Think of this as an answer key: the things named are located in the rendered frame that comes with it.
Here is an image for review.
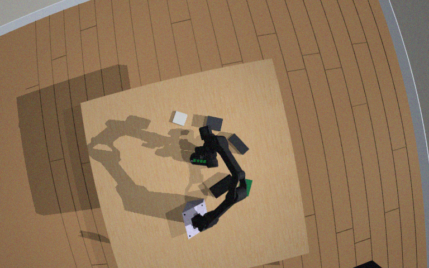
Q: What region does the green rectangular block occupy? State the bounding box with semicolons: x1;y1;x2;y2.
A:
245;179;252;197

